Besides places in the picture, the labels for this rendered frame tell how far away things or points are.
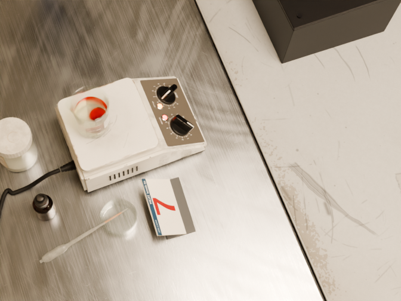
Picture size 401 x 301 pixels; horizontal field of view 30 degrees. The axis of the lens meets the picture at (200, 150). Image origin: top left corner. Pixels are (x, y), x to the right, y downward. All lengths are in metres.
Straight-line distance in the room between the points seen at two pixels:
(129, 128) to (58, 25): 0.27
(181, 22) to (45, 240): 0.43
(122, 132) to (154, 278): 0.22
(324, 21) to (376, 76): 0.16
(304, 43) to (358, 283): 0.39
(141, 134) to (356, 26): 0.40
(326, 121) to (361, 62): 0.13
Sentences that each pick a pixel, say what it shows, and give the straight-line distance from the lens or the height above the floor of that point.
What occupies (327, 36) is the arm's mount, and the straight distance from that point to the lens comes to 1.24.
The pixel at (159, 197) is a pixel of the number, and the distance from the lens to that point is 1.12.
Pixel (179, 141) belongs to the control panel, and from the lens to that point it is 1.12.
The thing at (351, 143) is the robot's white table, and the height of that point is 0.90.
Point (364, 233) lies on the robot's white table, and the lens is 1.18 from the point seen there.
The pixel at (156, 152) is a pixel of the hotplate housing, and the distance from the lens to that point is 1.10.
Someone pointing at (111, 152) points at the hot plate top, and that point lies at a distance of 1.08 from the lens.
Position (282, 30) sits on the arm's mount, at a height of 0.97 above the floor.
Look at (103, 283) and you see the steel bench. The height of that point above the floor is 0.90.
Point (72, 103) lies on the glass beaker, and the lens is 1.05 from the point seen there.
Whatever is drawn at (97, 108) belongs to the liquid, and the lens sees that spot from 1.06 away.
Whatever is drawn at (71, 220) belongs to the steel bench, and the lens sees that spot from 1.14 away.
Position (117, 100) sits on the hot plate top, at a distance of 1.11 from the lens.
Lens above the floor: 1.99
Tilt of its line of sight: 68 degrees down
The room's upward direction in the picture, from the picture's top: 10 degrees clockwise
